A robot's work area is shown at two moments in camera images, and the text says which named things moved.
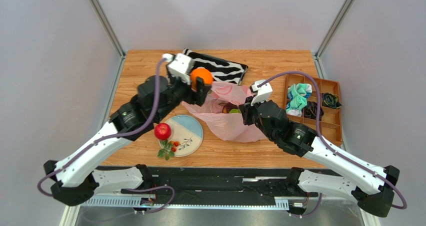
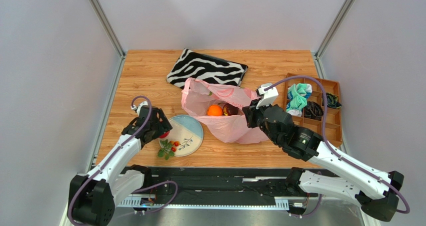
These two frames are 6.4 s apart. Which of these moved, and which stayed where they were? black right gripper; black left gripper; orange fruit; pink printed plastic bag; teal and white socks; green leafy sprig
Moved: orange fruit; black left gripper
Stayed: green leafy sprig; pink printed plastic bag; black right gripper; teal and white socks
